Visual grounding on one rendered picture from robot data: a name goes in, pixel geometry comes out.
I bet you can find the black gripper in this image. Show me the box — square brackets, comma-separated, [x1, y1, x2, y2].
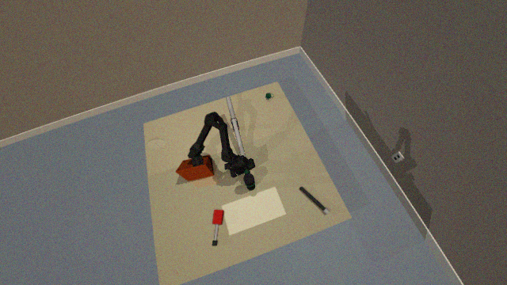
[230, 158, 255, 178]

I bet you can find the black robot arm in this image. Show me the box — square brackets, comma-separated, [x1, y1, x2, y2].
[188, 112, 249, 171]

